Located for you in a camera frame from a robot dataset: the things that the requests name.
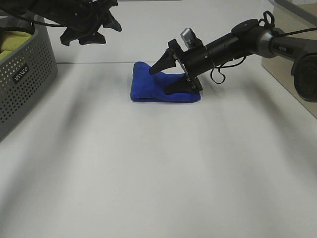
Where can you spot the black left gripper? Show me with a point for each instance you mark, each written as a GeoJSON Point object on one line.
{"type": "Point", "coordinates": [88, 17]}

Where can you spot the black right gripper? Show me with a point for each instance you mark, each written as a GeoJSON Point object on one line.
{"type": "Point", "coordinates": [196, 61]}

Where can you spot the blue microfiber towel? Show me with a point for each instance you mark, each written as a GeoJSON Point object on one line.
{"type": "Point", "coordinates": [150, 88]}

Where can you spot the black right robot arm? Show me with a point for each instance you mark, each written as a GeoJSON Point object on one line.
{"type": "Point", "coordinates": [259, 37]}

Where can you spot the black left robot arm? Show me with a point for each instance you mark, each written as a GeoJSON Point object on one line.
{"type": "Point", "coordinates": [58, 11]}

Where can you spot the grey perforated laundry basket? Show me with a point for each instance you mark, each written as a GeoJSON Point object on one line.
{"type": "Point", "coordinates": [25, 74]}

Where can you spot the yellow-green towel in basket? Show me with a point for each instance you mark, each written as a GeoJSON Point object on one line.
{"type": "Point", "coordinates": [10, 41]}

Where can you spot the beige storage bin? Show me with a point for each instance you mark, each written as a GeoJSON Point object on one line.
{"type": "Point", "coordinates": [295, 67]}

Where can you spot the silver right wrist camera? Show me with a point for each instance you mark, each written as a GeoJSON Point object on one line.
{"type": "Point", "coordinates": [189, 38]}

